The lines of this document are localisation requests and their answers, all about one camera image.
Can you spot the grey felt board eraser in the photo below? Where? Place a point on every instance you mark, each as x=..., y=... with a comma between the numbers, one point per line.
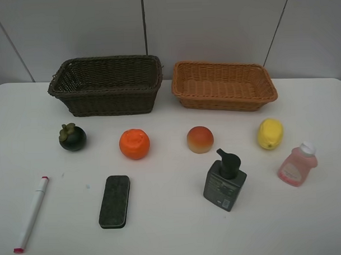
x=114, y=205

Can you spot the dark green mangosteen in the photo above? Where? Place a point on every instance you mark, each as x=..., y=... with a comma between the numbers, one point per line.
x=72, y=137

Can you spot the orange mandarin fruit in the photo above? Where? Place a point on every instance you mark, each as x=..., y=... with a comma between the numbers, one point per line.
x=134, y=144

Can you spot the pink bottle white cap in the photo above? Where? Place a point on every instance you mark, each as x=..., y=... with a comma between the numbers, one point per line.
x=297, y=166

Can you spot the orange wicker basket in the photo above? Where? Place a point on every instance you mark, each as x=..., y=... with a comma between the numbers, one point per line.
x=222, y=86

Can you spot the red yellow peach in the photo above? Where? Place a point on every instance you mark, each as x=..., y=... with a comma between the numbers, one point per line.
x=200, y=139

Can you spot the dark brown wicker basket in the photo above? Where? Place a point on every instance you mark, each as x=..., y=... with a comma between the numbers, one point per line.
x=108, y=85

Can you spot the white marker red caps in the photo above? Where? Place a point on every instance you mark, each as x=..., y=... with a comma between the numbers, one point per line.
x=31, y=216

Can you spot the yellow lemon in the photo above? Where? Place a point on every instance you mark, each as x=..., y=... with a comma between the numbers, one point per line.
x=270, y=134

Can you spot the dark grey pump bottle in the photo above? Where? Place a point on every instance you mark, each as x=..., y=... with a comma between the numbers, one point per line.
x=224, y=181

